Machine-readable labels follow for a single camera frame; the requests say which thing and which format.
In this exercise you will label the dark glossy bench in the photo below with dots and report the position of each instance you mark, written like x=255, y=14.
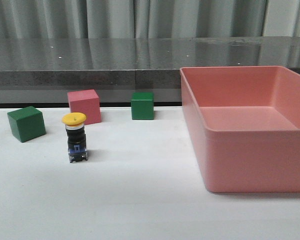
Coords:
x=40, y=72

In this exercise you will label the green cube left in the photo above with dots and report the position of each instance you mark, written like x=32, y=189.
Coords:
x=26, y=123

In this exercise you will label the pink plastic bin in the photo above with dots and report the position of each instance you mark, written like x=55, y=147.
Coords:
x=244, y=125

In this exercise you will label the green cube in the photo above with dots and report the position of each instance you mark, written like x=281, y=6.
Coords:
x=26, y=123
x=142, y=106

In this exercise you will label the green cube centre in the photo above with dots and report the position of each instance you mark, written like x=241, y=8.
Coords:
x=142, y=106

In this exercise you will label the grey curtain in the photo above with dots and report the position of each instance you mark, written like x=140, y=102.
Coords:
x=146, y=19

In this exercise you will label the yellow push button switch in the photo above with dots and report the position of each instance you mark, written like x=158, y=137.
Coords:
x=76, y=137

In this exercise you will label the pink cube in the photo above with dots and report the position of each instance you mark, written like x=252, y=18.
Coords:
x=86, y=102

